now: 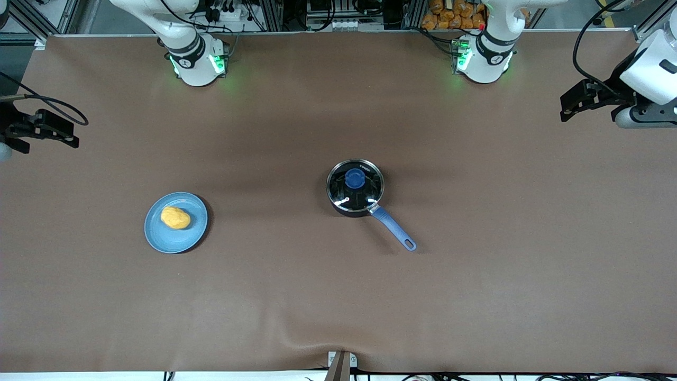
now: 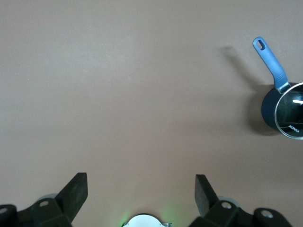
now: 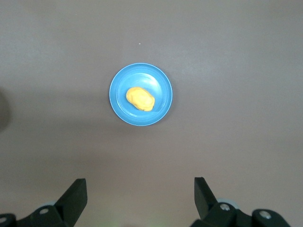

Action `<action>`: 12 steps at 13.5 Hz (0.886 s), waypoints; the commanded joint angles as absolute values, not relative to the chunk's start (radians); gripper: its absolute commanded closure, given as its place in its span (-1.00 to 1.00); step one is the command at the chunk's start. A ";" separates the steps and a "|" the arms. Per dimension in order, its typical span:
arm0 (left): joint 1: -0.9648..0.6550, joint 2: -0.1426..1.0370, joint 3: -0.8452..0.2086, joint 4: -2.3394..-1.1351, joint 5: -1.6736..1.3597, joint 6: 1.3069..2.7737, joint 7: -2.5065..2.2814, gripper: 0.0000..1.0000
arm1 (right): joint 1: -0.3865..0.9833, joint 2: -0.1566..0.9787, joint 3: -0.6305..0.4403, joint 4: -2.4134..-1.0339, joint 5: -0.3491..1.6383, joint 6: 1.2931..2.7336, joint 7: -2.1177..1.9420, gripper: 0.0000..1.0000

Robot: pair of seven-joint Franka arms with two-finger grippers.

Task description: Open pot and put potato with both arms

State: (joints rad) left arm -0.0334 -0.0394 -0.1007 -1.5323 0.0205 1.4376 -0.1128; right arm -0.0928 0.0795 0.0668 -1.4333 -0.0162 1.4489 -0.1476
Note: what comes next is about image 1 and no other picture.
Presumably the bag of orange snacks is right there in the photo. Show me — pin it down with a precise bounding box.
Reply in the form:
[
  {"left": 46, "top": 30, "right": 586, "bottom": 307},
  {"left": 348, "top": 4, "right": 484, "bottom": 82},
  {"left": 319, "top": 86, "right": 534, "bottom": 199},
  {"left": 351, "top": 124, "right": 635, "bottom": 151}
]
[{"left": 421, "top": 0, "right": 488, "bottom": 31}]

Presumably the dark pot with blue handle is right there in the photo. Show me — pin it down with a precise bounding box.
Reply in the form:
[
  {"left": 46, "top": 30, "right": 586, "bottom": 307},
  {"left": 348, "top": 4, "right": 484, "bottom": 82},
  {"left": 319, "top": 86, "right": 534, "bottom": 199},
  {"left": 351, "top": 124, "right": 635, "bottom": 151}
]
[{"left": 326, "top": 159, "right": 418, "bottom": 252}]

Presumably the brown table cover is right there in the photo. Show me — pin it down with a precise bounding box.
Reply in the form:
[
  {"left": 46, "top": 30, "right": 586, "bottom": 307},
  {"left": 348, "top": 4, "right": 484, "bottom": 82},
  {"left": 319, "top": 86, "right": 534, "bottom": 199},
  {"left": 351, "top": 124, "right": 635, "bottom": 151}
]
[{"left": 0, "top": 31, "right": 677, "bottom": 374}]

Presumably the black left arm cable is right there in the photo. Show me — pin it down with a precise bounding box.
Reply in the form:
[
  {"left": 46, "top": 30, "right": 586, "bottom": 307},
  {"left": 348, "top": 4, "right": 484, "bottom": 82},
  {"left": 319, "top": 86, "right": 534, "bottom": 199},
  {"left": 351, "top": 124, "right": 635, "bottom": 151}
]
[{"left": 573, "top": 0, "right": 636, "bottom": 102}]

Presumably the blue plate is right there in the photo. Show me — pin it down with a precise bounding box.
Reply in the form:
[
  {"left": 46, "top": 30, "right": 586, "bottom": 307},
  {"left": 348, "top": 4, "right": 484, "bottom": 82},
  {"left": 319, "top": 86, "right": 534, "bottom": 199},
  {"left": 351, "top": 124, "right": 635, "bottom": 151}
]
[{"left": 144, "top": 192, "right": 209, "bottom": 255}]

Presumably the metal table edge bracket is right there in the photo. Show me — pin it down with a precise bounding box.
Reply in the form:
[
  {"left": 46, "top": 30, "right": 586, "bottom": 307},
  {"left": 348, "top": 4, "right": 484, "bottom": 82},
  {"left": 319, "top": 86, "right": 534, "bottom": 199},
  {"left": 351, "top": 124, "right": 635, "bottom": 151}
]
[{"left": 325, "top": 350, "right": 358, "bottom": 381}]

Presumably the yellow potato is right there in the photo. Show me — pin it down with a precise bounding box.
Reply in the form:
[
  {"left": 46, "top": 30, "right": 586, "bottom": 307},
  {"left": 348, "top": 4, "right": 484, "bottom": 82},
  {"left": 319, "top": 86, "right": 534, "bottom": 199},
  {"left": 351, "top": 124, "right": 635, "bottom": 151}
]
[{"left": 160, "top": 206, "right": 192, "bottom": 231}]

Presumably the glass lid with blue knob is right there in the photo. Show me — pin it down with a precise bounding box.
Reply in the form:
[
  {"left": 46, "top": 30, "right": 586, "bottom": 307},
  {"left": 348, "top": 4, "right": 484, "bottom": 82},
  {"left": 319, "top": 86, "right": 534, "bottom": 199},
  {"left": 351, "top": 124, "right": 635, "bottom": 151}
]
[{"left": 326, "top": 159, "right": 385, "bottom": 212}]

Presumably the white power strip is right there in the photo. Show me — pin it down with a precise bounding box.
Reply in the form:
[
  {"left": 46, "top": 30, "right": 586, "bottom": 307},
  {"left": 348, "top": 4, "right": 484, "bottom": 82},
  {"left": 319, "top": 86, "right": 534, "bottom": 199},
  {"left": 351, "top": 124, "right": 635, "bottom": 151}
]
[{"left": 203, "top": 4, "right": 250, "bottom": 25}]

